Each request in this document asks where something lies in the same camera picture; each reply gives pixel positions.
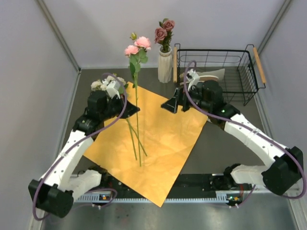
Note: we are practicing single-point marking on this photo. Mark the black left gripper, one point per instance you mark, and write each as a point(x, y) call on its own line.
point(130, 109)

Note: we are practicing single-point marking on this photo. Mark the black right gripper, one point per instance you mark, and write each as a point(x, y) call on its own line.
point(172, 104)

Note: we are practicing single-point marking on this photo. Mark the white rose stem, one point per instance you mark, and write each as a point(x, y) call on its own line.
point(98, 85)
point(122, 90)

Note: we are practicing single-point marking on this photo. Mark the orange wrapping paper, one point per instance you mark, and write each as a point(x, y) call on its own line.
point(147, 151)

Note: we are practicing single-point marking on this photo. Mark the pink rose stem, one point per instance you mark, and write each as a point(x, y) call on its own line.
point(137, 54)

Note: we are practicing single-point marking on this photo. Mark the dusty mauve rose stem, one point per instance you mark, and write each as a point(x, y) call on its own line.
point(163, 34)

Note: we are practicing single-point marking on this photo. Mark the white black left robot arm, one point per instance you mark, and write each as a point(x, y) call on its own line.
point(56, 191)

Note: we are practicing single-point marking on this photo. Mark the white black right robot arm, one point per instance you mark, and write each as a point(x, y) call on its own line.
point(283, 167)

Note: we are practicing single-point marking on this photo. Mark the white ribbed ceramic vase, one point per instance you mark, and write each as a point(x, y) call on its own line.
point(165, 64)

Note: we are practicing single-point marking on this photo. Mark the beige round plate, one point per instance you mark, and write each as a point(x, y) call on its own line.
point(203, 78)

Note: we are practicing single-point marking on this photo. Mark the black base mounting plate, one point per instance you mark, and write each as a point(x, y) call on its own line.
point(184, 185)

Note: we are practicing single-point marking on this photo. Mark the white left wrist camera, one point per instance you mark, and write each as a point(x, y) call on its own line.
point(111, 87)

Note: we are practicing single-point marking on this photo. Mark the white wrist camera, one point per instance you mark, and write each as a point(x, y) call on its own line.
point(111, 87)
point(192, 73)

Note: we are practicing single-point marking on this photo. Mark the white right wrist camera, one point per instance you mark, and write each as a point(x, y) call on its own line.
point(192, 73)

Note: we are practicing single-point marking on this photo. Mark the black wire dish basket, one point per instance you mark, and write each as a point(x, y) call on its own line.
point(243, 76)

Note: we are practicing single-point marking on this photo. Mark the grey slotted cable duct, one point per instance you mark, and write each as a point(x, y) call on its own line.
point(97, 198)

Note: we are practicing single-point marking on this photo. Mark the aluminium frame rail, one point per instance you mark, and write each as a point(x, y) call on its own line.
point(292, 189)

